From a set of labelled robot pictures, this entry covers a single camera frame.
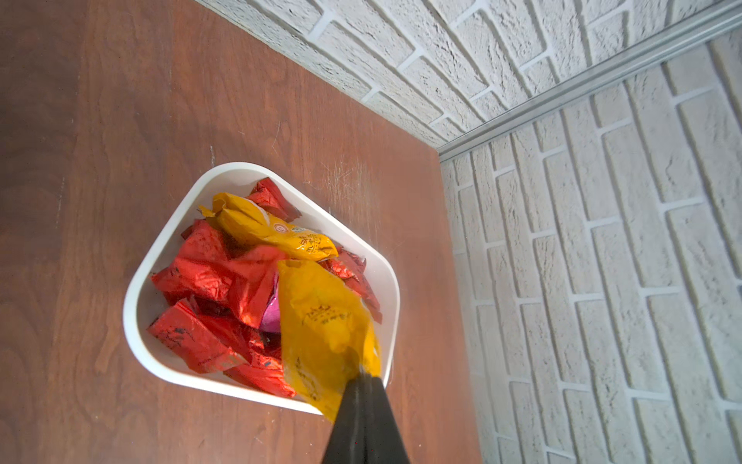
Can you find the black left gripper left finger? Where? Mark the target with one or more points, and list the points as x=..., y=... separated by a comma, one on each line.
x=347, y=444

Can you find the yellow foil tea bag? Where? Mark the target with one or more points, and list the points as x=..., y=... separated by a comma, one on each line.
x=327, y=335

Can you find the red tea bag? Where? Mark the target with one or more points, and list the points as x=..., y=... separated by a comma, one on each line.
x=205, y=268

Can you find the aluminium corner post right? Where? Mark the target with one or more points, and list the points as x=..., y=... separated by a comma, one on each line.
x=703, y=27

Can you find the red tea bag box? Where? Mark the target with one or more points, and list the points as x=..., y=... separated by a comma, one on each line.
x=188, y=334
x=350, y=268

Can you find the white plastic storage box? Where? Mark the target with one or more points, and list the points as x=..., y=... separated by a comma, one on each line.
x=143, y=303

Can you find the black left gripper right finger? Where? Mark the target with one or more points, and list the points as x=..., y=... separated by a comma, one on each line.
x=383, y=441

